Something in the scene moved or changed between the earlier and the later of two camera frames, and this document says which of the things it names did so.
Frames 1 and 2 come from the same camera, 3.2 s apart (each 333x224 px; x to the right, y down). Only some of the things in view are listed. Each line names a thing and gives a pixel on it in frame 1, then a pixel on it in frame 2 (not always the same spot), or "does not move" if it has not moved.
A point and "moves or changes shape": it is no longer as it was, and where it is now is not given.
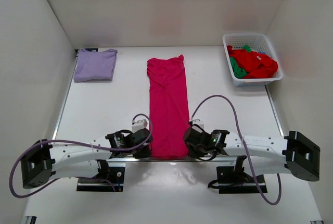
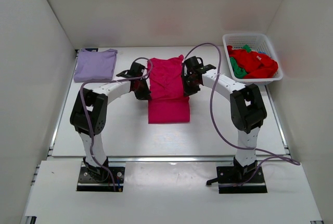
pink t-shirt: x=169 y=108 moves or changes shape
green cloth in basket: x=239 y=72 does not move
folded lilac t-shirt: x=94 y=65 does not move
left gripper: x=145 y=152 -> x=144 y=95
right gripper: x=194 y=154 -> x=188 y=91
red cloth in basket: x=255 y=65 does not move
